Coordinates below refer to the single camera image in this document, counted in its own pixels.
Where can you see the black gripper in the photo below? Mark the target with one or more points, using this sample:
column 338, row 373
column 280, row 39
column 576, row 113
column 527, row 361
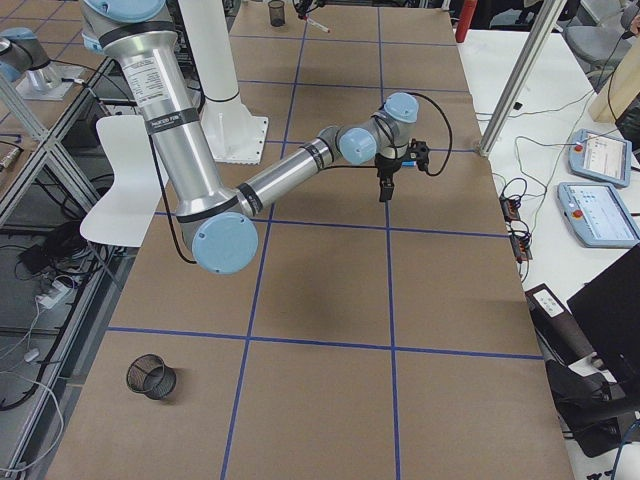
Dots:
column 386, row 168

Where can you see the white plastic chair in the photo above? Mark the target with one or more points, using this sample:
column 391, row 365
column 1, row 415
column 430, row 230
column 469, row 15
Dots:
column 123, row 214

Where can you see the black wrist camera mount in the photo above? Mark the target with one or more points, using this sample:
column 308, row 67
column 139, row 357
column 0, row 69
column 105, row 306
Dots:
column 417, row 154

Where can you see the red fire extinguisher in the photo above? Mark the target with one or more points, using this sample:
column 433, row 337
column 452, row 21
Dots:
column 467, row 12

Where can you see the aluminium frame post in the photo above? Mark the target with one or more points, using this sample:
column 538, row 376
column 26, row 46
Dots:
column 535, row 41

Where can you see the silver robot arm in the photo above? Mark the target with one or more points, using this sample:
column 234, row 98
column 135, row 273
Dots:
column 216, row 220
column 23, row 55

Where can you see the near black mesh cup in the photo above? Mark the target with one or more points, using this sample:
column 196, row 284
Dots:
column 150, row 376

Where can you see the red and white marker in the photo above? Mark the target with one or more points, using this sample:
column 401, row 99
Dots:
column 313, row 23

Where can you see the teach pendant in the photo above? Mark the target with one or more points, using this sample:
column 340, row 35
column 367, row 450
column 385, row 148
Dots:
column 600, row 157
column 597, row 215

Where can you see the black laptop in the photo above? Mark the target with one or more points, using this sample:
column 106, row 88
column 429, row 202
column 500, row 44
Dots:
column 607, row 311

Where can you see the near teach pendant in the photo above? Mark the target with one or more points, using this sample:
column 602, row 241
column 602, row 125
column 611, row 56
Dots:
column 597, row 215

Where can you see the far teach pendant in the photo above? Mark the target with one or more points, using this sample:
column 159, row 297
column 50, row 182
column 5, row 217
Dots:
column 600, row 157

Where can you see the black mesh cup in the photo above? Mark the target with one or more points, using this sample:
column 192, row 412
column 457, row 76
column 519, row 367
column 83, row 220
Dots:
column 150, row 376
column 276, row 10

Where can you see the far black mesh cup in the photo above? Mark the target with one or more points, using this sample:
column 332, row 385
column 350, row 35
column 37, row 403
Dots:
column 276, row 10

